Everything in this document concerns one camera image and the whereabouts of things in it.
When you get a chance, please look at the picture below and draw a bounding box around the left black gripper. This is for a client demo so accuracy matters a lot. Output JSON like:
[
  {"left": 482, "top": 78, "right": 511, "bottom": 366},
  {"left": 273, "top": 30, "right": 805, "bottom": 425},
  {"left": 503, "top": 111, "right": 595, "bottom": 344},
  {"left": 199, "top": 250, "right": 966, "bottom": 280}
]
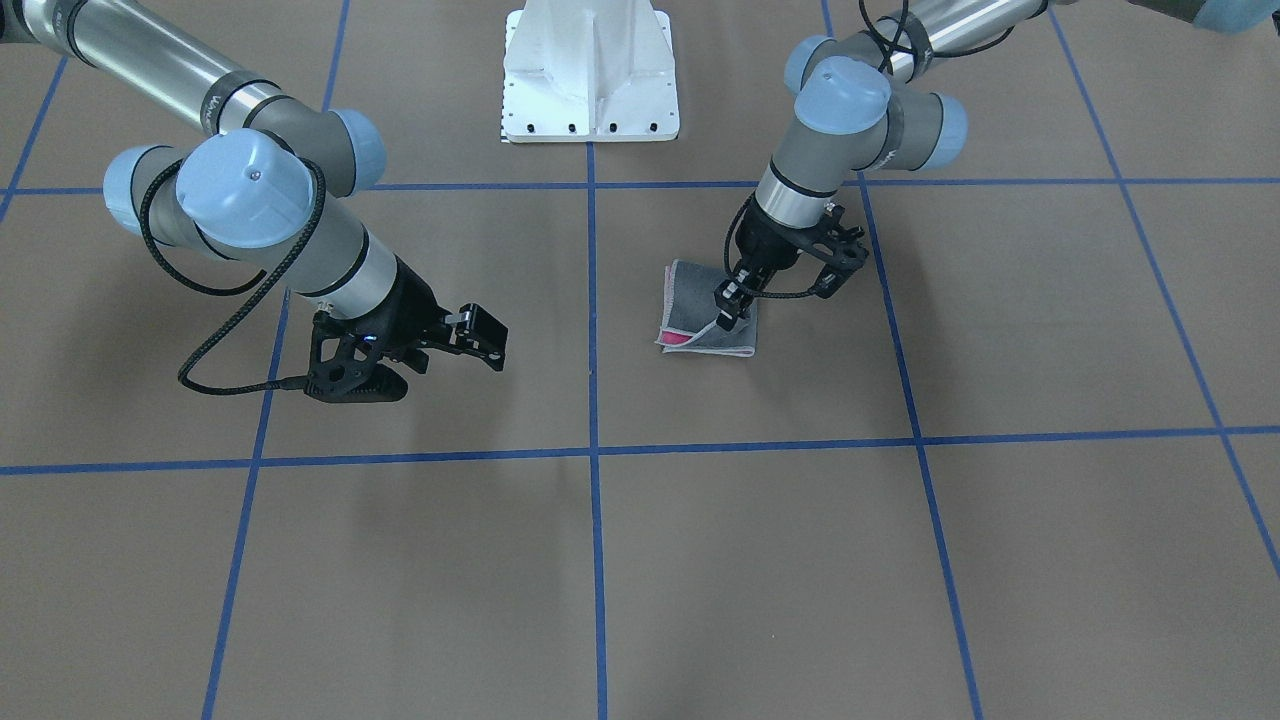
[{"left": 714, "top": 205, "right": 815, "bottom": 332}]

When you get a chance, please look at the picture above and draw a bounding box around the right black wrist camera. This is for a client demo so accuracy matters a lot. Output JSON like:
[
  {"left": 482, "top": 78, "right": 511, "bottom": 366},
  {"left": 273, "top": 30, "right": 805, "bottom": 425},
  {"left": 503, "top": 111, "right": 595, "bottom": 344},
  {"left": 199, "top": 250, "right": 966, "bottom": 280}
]
[{"left": 303, "top": 310, "right": 408, "bottom": 404}]

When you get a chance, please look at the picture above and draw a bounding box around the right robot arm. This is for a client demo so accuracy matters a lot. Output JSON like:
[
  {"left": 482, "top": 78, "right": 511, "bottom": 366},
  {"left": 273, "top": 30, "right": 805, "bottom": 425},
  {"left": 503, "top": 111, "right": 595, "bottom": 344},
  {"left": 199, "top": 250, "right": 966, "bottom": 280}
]
[{"left": 3, "top": 1, "right": 508, "bottom": 402}]

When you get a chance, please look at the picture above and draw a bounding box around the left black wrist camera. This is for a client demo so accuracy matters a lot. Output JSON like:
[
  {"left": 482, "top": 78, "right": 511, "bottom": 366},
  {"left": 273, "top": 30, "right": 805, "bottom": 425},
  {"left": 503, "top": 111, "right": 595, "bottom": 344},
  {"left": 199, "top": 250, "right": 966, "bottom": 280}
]
[{"left": 796, "top": 202, "right": 869, "bottom": 299}]

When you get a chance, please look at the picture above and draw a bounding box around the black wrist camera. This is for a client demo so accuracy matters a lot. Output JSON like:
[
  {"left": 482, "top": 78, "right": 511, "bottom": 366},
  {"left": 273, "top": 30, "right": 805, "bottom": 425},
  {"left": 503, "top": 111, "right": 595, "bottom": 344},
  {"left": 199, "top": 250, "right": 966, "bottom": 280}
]
[
  {"left": 303, "top": 310, "right": 408, "bottom": 404},
  {"left": 796, "top": 202, "right": 869, "bottom": 299}
]

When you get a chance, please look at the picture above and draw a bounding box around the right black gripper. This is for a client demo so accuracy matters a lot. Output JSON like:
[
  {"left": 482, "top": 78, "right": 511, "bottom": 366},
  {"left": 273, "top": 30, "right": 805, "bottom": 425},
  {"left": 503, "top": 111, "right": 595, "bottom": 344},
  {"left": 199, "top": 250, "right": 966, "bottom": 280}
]
[{"left": 349, "top": 259, "right": 509, "bottom": 375}]

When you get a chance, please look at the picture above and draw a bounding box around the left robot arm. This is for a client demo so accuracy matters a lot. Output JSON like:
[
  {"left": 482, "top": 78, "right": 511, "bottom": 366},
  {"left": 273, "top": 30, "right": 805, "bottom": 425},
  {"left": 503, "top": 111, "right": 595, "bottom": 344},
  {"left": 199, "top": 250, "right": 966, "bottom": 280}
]
[{"left": 714, "top": 1, "right": 1050, "bottom": 331}]

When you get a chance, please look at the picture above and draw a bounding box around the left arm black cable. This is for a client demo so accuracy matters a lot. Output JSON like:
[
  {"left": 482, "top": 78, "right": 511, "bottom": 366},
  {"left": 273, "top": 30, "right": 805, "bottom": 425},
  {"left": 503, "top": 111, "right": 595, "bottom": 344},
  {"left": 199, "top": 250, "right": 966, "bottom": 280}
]
[{"left": 722, "top": 0, "right": 1001, "bottom": 301}]

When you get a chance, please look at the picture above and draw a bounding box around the pink and grey towel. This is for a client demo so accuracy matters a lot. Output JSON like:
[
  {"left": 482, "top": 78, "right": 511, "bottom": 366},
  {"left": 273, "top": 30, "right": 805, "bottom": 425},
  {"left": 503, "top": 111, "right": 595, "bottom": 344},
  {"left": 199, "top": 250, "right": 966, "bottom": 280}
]
[{"left": 655, "top": 259, "right": 758, "bottom": 357}]

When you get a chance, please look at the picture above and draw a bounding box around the white central pedestal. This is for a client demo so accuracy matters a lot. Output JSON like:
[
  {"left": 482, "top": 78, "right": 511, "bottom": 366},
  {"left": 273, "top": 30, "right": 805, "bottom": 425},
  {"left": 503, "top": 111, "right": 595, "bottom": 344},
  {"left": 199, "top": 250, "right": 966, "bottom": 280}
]
[{"left": 500, "top": 1, "right": 681, "bottom": 143}]

